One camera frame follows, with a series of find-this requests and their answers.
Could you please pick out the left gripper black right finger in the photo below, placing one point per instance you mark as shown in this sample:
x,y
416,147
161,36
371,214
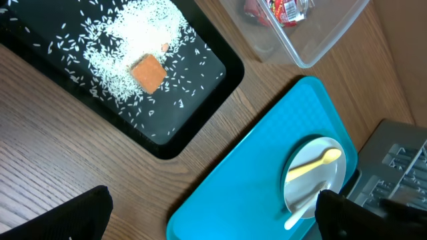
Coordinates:
x,y
339,218

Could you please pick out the grey round plate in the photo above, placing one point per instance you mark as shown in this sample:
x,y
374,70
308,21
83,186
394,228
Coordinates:
x,y
298,191

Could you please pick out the yellow plastic spoon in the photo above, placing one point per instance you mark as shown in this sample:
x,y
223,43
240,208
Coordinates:
x,y
328,157

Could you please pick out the clear plastic bin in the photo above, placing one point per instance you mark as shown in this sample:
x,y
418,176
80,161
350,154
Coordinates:
x,y
302,45

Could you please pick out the white plastic fork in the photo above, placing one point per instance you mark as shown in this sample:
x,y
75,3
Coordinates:
x,y
296,216

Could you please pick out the orange food cube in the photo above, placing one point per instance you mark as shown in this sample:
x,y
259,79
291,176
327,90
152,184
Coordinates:
x,y
149,73

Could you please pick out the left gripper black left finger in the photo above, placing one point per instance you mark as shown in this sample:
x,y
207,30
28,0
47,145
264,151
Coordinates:
x,y
83,217

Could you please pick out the teal serving tray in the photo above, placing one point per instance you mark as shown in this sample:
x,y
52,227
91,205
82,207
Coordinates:
x,y
242,198

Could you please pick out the red snack wrapper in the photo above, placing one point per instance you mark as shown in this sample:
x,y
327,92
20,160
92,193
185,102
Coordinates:
x,y
286,12

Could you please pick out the black tray with rice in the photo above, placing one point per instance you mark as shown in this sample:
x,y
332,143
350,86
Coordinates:
x,y
90,47

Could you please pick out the grey plastic dishwasher rack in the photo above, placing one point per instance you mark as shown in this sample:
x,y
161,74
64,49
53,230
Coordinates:
x,y
393,158

